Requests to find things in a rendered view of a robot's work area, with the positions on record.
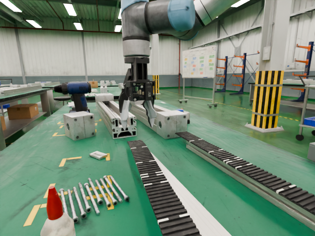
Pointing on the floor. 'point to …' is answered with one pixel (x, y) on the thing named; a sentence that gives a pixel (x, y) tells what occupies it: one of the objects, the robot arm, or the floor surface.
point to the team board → (199, 67)
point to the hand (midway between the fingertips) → (138, 124)
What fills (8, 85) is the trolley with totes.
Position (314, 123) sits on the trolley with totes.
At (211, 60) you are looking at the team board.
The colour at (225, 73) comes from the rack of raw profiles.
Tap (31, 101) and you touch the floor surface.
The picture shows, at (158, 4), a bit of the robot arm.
